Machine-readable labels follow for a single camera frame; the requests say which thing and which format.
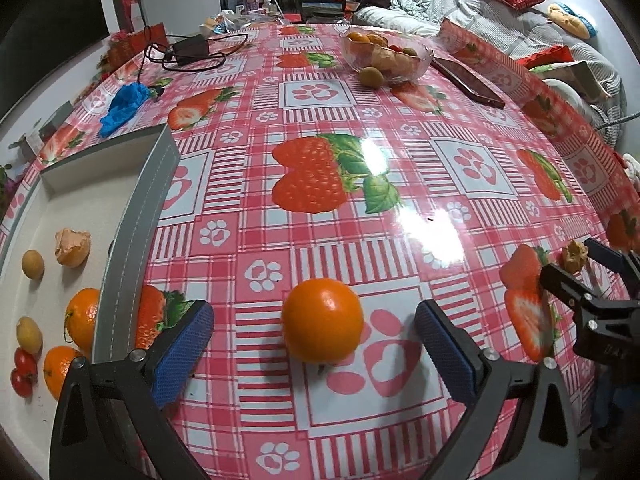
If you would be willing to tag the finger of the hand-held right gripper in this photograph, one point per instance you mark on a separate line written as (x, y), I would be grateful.
(617, 262)
(565, 285)

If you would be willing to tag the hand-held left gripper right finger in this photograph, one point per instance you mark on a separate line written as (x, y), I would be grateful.
(447, 355)

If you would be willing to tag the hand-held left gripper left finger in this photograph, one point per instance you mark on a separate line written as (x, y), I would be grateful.
(182, 355)

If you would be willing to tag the brown round fruit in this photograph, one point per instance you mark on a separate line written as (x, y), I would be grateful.
(32, 263)
(372, 77)
(410, 52)
(29, 334)

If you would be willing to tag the white cardboard tray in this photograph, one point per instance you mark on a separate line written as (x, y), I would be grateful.
(45, 210)

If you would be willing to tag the clear glass bowl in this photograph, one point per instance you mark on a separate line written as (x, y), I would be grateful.
(420, 67)

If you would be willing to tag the person's right hand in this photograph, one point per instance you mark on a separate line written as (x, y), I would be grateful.
(610, 400)

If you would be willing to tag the white floor fan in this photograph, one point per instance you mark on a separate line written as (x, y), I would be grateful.
(610, 125)

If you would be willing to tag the flat cardboard piece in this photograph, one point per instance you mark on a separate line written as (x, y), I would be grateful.
(575, 77)

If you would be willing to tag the red cushion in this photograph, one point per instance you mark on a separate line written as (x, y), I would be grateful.
(547, 56)

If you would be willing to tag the strawberry printed tablecloth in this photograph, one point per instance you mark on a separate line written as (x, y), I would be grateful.
(410, 125)

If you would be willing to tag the black phone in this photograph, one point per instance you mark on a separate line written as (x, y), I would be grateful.
(467, 80)

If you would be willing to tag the yellow plush toy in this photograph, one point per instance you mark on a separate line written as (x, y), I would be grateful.
(567, 17)

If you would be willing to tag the blue glove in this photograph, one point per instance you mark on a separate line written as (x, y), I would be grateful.
(122, 107)

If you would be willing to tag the black plug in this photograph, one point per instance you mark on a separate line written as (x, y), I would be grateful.
(157, 91)

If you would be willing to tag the grey white sofa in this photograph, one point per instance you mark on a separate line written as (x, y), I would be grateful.
(480, 15)

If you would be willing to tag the stack of red gift boxes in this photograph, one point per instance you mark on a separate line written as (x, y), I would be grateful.
(130, 45)

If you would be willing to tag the crumpled grey blanket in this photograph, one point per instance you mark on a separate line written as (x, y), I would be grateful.
(412, 0)

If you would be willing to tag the clear plastic bag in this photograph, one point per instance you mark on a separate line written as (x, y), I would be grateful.
(235, 21)

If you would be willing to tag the black box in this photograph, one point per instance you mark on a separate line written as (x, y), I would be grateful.
(325, 7)

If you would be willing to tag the black television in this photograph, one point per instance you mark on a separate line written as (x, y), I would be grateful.
(50, 10)

